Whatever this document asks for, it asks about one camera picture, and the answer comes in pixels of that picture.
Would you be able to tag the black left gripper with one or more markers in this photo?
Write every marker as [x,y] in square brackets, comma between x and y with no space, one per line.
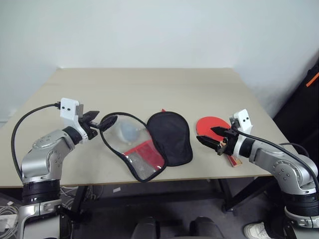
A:
[89,128]

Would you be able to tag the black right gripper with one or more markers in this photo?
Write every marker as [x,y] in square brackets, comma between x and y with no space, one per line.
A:
[229,144]

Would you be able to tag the red table tennis paddle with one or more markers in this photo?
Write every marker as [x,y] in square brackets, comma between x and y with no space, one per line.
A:
[207,123]

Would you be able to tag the red black paddle case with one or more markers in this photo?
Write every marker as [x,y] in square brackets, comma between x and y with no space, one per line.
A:
[172,139]

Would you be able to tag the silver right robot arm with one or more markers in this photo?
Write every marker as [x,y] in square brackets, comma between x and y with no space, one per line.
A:
[284,169]

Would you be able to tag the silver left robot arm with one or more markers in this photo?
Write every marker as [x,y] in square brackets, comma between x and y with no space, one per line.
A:
[47,154]

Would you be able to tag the white crumpled cloth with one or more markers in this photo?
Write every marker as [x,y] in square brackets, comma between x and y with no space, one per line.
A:
[128,132]

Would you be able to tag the small white floor tag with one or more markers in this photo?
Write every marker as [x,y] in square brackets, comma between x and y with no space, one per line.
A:
[117,190]

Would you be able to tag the dark rounded shape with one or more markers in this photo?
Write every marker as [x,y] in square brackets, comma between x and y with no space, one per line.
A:
[145,227]
[205,227]

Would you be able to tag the white sneaker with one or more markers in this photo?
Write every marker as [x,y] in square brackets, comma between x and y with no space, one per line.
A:
[256,230]

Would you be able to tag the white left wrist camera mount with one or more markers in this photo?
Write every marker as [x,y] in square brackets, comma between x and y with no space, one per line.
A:
[68,108]

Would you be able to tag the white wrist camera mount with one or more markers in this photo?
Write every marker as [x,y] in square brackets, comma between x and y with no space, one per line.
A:
[68,108]
[244,119]

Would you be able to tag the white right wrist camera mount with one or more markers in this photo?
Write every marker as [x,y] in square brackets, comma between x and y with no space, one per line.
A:
[244,119]

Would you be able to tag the black table frame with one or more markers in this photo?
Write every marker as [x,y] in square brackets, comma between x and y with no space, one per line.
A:
[79,199]

